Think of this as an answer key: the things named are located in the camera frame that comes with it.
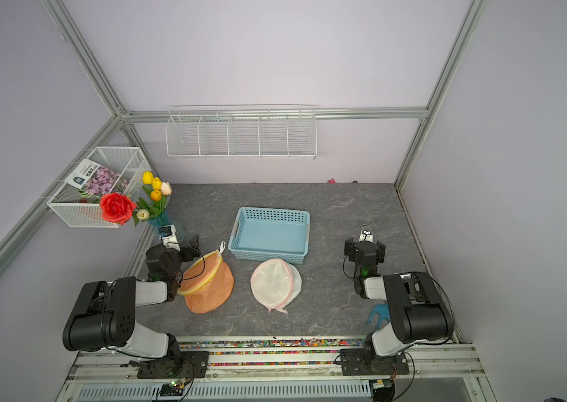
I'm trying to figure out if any red artificial rose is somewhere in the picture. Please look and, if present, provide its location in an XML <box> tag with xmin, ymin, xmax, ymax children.
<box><xmin>99</xmin><ymin>193</ymin><xmax>137</xmax><ymax>225</ymax></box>

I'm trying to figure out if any white mesh laundry bag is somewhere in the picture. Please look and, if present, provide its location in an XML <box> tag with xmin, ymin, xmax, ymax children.
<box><xmin>250</xmin><ymin>259</ymin><xmax>303</xmax><ymax>314</ymax></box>

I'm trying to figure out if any purple flower packet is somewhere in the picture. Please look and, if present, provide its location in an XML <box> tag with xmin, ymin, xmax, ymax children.
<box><xmin>64</xmin><ymin>158</ymin><xmax>129</xmax><ymax>199</ymax></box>

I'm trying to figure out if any tulip bouquet in vase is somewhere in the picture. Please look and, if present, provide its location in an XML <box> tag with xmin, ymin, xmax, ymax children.
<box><xmin>133</xmin><ymin>171</ymin><xmax>185</xmax><ymax>241</ymax></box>

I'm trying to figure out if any long white wire shelf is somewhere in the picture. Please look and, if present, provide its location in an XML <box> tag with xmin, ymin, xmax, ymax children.
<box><xmin>165</xmin><ymin>104</ymin><xmax>318</xmax><ymax>160</ymax></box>

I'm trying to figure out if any orange mesh laundry bag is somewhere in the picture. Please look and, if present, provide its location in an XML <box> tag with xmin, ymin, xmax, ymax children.
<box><xmin>177</xmin><ymin>241</ymin><xmax>235</xmax><ymax>314</ymax></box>

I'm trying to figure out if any white wire corner basket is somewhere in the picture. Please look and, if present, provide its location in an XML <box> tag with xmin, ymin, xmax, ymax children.
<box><xmin>47</xmin><ymin>147</ymin><xmax>150</xmax><ymax>229</ymax></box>

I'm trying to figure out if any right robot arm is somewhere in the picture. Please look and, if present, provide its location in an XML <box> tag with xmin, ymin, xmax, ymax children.
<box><xmin>338</xmin><ymin>239</ymin><xmax>455</xmax><ymax>377</ymax></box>

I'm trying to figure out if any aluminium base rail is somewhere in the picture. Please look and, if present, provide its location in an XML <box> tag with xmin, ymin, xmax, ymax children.
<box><xmin>58</xmin><ymin>335</ymin><xmax>495</xmax><ymax>401</ymax></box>

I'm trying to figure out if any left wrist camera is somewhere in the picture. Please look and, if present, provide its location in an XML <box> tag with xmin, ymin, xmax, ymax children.
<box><xmin>158</xmin><ymin>224</ymin><xmax>181</xmax><ymax>251</ymax></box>

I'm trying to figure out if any light blue plastic basket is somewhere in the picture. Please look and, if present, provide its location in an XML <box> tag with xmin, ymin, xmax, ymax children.
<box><xmin>228</xmin><ymin>207</ymin><xmax>310</xmax><ymax>265</ymax></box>

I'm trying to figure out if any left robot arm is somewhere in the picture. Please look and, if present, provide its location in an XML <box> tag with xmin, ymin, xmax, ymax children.
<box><xmin>62</xmin><ymin>236</ymin><xmax>209</xmax><ymax>385</ymax></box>

